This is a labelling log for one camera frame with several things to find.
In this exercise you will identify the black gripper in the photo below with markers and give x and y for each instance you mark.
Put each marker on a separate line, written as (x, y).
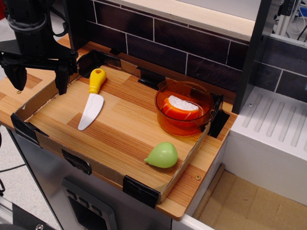
(54, 57)

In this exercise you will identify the orange white toy sushi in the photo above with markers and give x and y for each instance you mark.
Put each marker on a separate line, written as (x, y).
(179, 109)

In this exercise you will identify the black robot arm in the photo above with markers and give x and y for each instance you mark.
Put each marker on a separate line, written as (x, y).
(31, 22)

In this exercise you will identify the orange transparent plastic pot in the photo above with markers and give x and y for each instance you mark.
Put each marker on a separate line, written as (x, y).
(187, 91)

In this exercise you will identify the yellow white toy knife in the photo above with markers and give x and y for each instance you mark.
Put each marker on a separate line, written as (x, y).
(95, 100)

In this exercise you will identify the grey toy oven front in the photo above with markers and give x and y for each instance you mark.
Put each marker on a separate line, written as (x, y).
(83, 202)

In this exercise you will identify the green toy pear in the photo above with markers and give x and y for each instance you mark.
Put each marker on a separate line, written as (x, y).
(164, 155)

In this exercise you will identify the white toy sink drainboard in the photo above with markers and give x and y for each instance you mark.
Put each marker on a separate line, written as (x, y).
(267, 144)

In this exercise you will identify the black vertical post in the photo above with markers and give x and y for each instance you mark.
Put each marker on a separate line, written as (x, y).
(247, 79)

